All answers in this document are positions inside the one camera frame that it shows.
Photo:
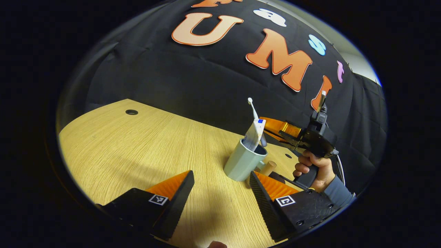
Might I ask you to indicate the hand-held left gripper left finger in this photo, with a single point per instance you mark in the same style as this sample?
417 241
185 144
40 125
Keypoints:
172 210

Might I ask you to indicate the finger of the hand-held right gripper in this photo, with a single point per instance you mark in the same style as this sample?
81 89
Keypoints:
287 143
282 128

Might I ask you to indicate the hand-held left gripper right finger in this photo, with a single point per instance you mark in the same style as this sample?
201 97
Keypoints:
267 210

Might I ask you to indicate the white toothpaste tube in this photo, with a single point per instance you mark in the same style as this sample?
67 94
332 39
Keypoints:
255 132

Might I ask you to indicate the white toothbrush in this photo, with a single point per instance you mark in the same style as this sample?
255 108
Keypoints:
253 109

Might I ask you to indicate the wooden desktop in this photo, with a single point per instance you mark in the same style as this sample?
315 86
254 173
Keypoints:
137 148

